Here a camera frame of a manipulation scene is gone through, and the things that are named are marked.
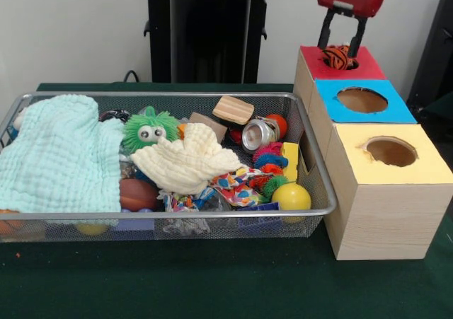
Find orange striped tiger plush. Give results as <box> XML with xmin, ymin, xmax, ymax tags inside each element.
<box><xmin>321</xmin><ymin>44</ymin><xmax>359</xmax><ymax>71</ymax></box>

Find cream cloth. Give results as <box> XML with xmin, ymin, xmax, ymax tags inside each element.
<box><xmin>130</xmin><ymin>122</ymin><xmax>248</xmax><ymax>196</ymax></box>

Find green spiky puffer toy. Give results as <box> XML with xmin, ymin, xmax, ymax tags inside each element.
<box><xmin>122</xmin><ymin>105</ymin><xmax>181</xmax><ymax>149</ymax></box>

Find mint green cloth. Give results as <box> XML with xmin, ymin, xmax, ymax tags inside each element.
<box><xmin>0</xmin><ymin>94</ymin><xmax>125</xmax><ymax>214</ymax></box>

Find clear mesh bin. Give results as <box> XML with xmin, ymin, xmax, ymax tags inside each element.
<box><xmin>0</xmin><ymin>91</ymin><xmax>339</xmax><ymax>244</ymax></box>

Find wooden box with three holes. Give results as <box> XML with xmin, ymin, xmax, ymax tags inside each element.
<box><xmin>293</xmin><ymin>45</ymin><xmax>453</xmax><ymax>262</ymax></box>

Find black chair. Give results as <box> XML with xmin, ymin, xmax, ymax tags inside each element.
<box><xmin>406</xmin><ymin>0</ymin><xmax>453</xmax><ymax>122</ymax></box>

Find red ball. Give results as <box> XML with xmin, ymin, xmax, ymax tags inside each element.
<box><xmin>265</xmin><ymin>113</ymin><xmax>288</xmax><ymax>139</ymax></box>

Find striped wooden block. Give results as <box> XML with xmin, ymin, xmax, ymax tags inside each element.
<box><xmin>212</xmin><ymin>95</ymin><xmax>256</xmax><ymax>126</ymax></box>

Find silver metal cup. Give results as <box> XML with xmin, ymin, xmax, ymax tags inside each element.
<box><xmin>241</xmin><ymin>117</ymin><xmax>281</xmax><ymax>154</ymax></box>

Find yellow foam block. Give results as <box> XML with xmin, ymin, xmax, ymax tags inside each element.
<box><xmin>280</xmin><ymin>141</ymin><xmax>299</xmax><ymax>182</ymax></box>

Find rainbow spiky caterpillar toy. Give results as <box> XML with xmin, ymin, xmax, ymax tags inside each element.
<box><xmin>249</xmin><ymin>141</ymin><xmax>289</xmax><ymax>196</ymax></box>

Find brown cardboard piece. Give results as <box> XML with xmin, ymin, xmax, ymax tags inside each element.
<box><xmin>189</xmin><ymin>112</ymin><xmax>228</xmax><ymax>143</ymax></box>

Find yellow ball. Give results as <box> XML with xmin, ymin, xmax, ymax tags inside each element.
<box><xmin>271</xmin><ymin>183</ymin><xmax>313</xmax><ymax>223</ymax></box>

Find polka dot cloth toy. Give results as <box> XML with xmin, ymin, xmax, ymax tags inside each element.
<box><xmin>210</xmin><ymin>166</ymin><xmax>270</xmax><ymax>207</ymax></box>

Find blue building block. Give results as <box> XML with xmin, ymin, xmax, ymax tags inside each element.
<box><xmin>236</xmin><ymin>201</ymin><xmax>282</xmax><ymax>212</ymax></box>

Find clear plastic bottle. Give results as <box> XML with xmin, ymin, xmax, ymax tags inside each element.
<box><xmin>200</xmin><ymin>191</ymin><xmax>233</xmax><ymax>212</ymax></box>

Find brown toy football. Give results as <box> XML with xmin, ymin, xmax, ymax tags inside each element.
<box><xmin>119</xmin><ymin>178</ymin><xmax>160</xmax><ymax>211</ymax></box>

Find dark green table cloth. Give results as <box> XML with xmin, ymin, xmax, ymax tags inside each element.
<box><xmin>0</xmin><ymin>81</ymin><xmax>453</xmax><ymax>319</ymax></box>

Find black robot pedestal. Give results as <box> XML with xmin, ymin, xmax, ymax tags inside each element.
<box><xmin>136</xmin><ymin>0</ymin><xmax>286</xmax><ymax>83</ymax></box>

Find black cable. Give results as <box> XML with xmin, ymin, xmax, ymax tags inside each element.
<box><xmin>123</xmin><ymin>70</ymin><xmax>153</xmax><ymax>83</ymax></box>

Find multicolour rope knot toy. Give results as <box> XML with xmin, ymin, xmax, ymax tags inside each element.
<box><xmin>157</xmin><ymin>190</ymin><xmax>201</xmax><ymax>212</ymax></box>

